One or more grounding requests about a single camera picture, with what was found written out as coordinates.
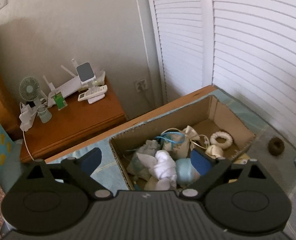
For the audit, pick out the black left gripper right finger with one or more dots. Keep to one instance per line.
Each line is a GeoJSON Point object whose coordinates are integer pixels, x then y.
{"type": "Point", "coordinates": [210, 171]}

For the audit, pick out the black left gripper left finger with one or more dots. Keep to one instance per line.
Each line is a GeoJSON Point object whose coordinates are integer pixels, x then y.
{"type": "Point", "coordinates": [79, 174]}

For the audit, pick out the white sock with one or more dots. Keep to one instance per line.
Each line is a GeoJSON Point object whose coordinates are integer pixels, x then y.
{"type": "Point", "coordinates": [163, 173]}

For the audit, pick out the cream shell-shaped item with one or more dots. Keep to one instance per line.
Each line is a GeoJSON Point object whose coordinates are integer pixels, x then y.
{"type": "Point", "coordinates": [214, 151]}

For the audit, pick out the open cardboard box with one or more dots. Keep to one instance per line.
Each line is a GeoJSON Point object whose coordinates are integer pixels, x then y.
{"type": "Point", "coordinates": [206, 116]}

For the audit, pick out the wooden nightstand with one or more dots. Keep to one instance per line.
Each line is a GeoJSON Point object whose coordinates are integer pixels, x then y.
{"type": "Point", "coordinates": [77, 122]}

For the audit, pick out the grey folded cloth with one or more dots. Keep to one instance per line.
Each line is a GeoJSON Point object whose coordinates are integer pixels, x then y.
{"type": "Point", "coordinates": [143, 159]}

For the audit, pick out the green small bottle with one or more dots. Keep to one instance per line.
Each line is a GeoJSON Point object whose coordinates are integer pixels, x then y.
{"type": "Point", "coordinates": [59, 101]}

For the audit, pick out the brown hair scrunchie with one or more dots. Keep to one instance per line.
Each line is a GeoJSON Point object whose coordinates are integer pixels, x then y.
{"type": "Point", "coordinates": [276, 146]}

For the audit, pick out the white power strip charger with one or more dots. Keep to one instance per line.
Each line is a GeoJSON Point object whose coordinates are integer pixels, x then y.
{"type": "Point", "coordinates": [27, 116]}

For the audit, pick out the white router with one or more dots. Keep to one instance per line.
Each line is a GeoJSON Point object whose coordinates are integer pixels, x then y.
{"type": "Point", "coordinates": [73, 85]}

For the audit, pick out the green desk fan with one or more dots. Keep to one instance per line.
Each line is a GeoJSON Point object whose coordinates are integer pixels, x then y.
{"type": "Point", "coordinates": [30, 91]}

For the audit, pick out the white louvered door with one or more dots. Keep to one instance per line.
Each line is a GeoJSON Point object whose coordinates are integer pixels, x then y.
{"type": "Point", "coordinates": [244, 47]}

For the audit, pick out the white ring scrunchie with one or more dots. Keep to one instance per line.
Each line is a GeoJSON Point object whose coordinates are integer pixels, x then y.
{"type": "Point", "coordinates": [221, 139]}

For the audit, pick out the drawstring cloth pouch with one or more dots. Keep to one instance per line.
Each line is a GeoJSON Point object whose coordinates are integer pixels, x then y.
{"type": "Point", "coordinates": [177, 142]}

